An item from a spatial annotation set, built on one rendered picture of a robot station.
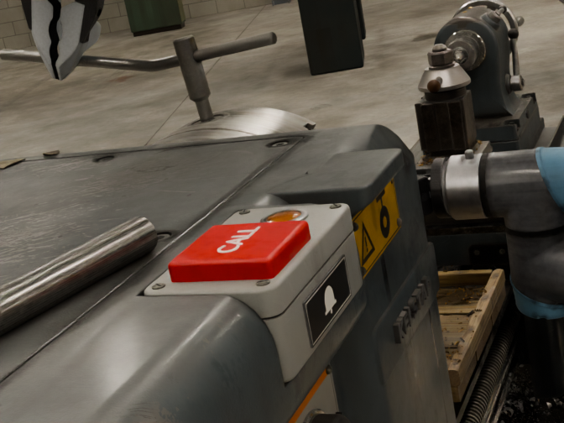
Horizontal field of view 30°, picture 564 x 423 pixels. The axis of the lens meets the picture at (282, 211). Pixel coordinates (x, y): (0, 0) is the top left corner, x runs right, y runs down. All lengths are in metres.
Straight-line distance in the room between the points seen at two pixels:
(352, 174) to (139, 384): 0.29
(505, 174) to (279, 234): 0.65
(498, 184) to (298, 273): 0.66
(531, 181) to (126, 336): 0.75
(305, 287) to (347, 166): 0.18
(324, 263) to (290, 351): 0.07
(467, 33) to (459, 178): 0.95
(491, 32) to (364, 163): 1.42
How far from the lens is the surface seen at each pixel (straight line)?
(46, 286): 0.56
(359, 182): 0.68
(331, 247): 0.60
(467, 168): 1.21
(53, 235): 0.70
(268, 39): 1.01
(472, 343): 1.27
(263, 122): 1.04
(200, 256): 0.55
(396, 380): 0.79
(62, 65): 1.13
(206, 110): 1.06
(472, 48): 2.09
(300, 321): 0.55
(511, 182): 1.19
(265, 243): 0.55
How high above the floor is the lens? 1.44
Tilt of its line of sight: 16 degrees down
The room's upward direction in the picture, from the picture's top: 11 degrees counter-clockwise
